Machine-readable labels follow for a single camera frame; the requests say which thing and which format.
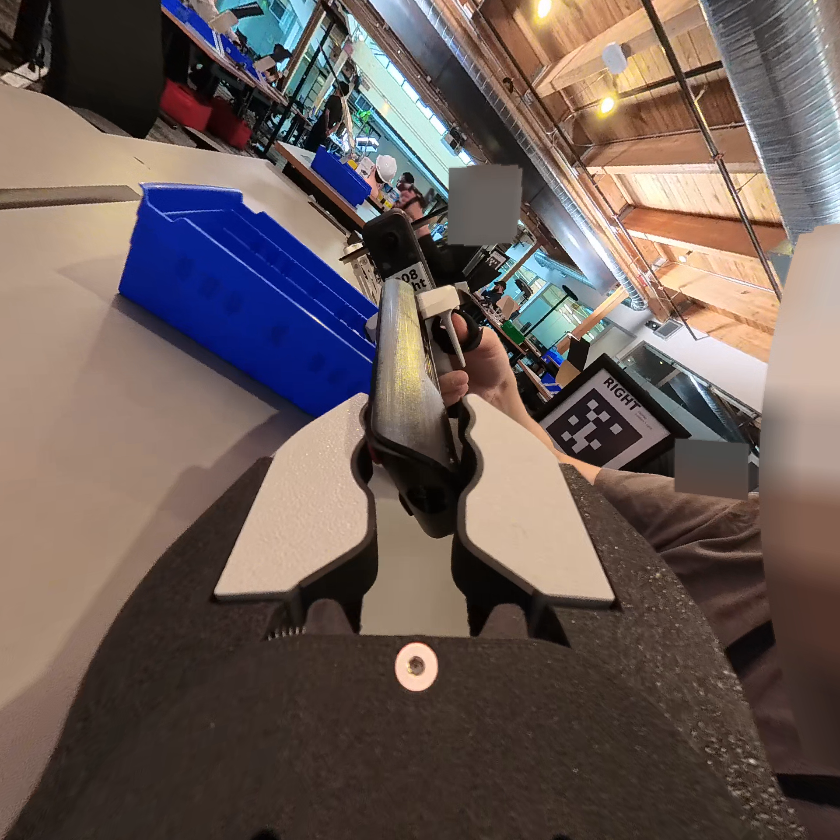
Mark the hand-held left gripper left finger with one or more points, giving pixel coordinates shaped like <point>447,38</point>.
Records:
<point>295,512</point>

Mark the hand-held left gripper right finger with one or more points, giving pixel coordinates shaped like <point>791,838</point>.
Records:
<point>525,512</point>

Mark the black silver remote control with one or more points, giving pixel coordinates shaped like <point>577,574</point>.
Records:
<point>400,367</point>

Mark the person's right forearm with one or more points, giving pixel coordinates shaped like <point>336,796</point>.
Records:
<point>689,525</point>

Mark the person's right hand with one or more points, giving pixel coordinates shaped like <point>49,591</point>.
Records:
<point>492,374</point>

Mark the white helmet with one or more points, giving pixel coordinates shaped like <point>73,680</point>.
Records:
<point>384,167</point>

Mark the small blue plastic bin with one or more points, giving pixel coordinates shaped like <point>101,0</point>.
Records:
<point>341,174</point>

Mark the wooden work table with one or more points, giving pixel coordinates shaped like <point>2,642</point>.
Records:
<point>315,184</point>

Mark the blue plastic storage bin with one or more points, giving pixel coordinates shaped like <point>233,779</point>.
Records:
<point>249,295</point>

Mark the red plastic bin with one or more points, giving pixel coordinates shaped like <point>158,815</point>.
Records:
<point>231,124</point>
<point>185,105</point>

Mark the round ceiling lamp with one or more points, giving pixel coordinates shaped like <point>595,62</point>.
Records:
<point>607,103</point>
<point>543,6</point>

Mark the long wooden workbench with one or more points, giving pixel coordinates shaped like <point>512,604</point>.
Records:
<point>223,56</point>

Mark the white ceiling access point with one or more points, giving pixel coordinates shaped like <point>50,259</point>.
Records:
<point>617,58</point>

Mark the person's dark shirt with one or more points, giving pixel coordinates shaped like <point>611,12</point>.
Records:
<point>787,722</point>

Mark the black chair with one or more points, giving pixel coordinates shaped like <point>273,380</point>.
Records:
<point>105,59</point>

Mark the long narrow silver air duct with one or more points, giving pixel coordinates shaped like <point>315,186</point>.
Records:
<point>512,131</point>

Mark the wide ribbed silver air duct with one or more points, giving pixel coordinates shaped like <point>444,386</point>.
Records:
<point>774,85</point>

